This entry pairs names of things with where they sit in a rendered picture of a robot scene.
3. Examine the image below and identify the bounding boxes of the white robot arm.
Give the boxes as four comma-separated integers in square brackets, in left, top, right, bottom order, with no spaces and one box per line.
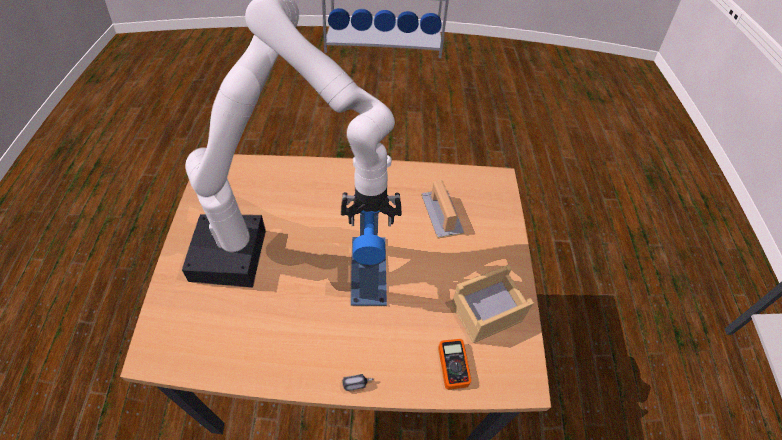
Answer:
[185,0,395,252]

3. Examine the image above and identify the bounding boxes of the orange digital multimeter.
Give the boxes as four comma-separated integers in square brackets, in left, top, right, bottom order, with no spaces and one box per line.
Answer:
[438,339,471,390]

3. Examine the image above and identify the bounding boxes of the open wooden crate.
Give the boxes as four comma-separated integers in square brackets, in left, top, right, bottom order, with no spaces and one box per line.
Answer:
[451,264,534,343]

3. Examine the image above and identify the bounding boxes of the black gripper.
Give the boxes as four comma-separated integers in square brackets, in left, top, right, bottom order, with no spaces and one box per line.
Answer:
[341,188,402,226]

